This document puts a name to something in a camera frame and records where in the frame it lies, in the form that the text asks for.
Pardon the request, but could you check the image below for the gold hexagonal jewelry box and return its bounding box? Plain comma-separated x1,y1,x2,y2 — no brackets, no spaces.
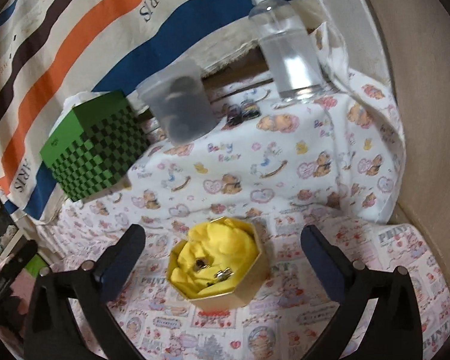
166,217,270,312

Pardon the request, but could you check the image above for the print pattern cloth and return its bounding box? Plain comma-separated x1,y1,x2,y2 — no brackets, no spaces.
37,205,450,359

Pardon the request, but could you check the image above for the yellow cloth lining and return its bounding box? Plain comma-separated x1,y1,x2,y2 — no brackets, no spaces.
168,217,259,299

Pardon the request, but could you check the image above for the baby bear print cloth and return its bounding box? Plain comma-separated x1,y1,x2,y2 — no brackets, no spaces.
53,24,406,239

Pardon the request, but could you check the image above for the green black checkered box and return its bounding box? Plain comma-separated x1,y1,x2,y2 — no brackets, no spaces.
40,91,147,202

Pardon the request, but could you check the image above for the translucent plastic cup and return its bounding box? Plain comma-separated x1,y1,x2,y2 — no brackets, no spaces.
136,58,218,146

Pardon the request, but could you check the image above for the clear spray bottle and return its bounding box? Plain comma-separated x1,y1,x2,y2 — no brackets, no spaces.
249,0,328,102

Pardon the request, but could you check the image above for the striped Paris towel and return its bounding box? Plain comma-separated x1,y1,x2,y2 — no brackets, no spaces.
0,0,254,223

